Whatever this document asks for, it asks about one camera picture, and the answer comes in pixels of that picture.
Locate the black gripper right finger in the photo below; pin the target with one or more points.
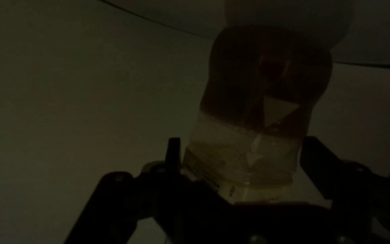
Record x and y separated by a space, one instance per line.
321 157

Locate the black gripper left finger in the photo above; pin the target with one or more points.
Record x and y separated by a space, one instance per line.
173 156

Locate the amber liquid plastic bottle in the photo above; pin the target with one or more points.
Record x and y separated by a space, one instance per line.
257 112

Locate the wooden wall cupboard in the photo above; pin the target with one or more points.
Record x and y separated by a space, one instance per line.
68 103

